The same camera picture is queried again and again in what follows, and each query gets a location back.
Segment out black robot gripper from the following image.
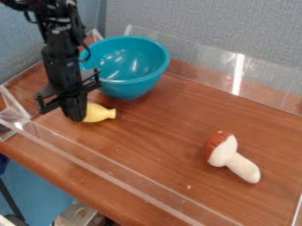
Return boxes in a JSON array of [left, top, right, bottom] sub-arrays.
[[35, 45, 102, 123]]

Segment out yellow toy banana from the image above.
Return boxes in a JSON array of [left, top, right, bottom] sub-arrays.
[[85, 102, 117, 123]]

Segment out blue plastic bowl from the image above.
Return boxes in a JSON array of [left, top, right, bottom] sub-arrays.
[[81, 35, 170, 100]]

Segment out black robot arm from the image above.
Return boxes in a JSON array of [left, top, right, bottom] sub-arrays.
[[0, 0, 102, 123]]

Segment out brown white toy mushroom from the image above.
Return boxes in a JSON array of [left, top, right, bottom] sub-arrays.
[[204, 131, 261, 184]]

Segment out clear acrylic tray walls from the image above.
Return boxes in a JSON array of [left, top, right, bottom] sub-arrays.
[[0, 26, 302, 226]]

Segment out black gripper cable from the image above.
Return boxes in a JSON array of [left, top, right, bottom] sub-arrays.
[[77, 41, 93, 64]]

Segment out grey metal bracket under table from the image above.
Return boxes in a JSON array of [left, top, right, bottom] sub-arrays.
[[54, 200, 106, 226]]

